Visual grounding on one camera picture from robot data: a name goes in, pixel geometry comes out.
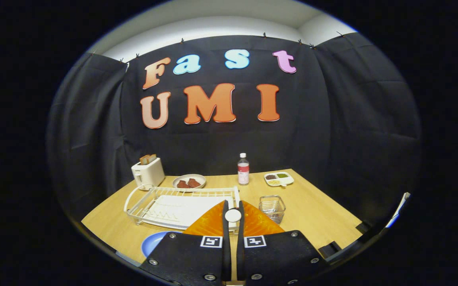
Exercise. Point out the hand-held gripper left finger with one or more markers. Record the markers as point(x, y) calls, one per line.
point(185, 258)

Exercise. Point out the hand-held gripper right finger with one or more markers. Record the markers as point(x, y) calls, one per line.
point(280, 258)

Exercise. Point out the blue plate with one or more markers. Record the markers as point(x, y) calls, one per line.
point(151, 243)

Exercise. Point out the small spoon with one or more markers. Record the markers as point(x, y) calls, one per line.
point(233, 215)

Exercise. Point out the white divided dish with beans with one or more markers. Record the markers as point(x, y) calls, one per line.
point(278, 179)

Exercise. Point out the white plate with meat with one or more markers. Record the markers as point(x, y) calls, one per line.
point(189, 176)

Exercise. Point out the black table clamp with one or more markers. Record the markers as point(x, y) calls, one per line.
point(361, 228)
point(328, 249)

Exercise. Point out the red-brown meat piece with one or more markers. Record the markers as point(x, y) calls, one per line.
point(194, 182)
point(183, 184)

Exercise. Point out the white toaster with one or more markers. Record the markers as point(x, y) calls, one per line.
point(149, 174)

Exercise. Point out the clear bottle with red label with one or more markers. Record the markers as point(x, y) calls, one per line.
point(243, 171)

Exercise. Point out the toasted bread slice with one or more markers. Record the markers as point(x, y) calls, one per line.
point(152, 158)
point(144, 160)

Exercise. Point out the row of black cloth clips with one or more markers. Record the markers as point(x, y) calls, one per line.
point(264, 35)

